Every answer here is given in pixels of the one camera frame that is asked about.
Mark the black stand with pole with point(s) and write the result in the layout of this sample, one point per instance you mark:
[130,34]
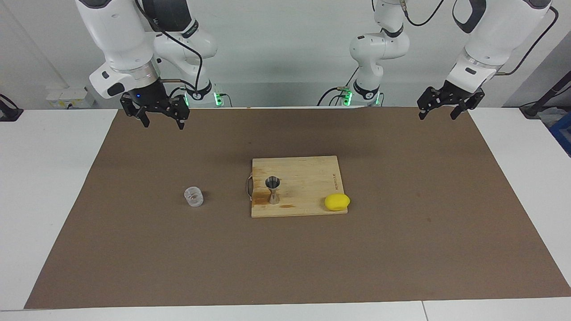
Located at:
[542,104]

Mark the white wall socket box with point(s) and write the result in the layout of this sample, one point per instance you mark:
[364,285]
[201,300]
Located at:
[71,98]

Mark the wooden cutting board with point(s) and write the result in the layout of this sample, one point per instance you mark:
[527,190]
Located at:
[308,178]

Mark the steel double jigger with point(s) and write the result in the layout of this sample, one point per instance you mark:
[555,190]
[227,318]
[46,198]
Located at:
[273,189]

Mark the brown table mat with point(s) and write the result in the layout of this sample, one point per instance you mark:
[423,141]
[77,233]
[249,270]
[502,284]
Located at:
[134,245]

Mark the blue plastic crate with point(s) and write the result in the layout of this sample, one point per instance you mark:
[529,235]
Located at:
[563,133]

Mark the small clear glass cup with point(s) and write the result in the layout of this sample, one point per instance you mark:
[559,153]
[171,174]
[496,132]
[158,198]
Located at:
[194,197]

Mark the black clamp mount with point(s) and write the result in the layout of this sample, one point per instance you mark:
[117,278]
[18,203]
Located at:
[9,111]

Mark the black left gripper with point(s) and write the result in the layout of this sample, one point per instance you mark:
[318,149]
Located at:
[461,94]

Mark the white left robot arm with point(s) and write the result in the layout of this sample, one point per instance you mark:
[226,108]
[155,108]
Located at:
[495,35]

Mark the yellow lemon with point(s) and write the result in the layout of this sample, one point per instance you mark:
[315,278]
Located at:
[337,202]

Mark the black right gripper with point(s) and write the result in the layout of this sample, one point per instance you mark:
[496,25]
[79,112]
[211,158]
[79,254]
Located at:
[151,100]

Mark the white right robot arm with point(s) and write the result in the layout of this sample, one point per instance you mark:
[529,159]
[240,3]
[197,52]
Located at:
[116,35]

